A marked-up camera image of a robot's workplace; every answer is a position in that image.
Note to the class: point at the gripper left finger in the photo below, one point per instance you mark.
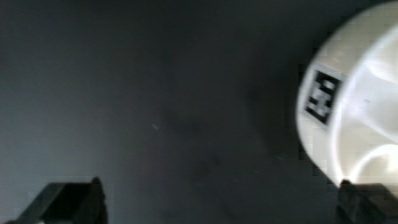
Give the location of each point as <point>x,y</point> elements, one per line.
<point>68,204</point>

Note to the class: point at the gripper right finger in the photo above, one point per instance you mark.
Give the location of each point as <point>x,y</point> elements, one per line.
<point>367,204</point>

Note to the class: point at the white round stool seat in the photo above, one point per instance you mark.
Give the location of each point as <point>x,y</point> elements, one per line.
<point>347,103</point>

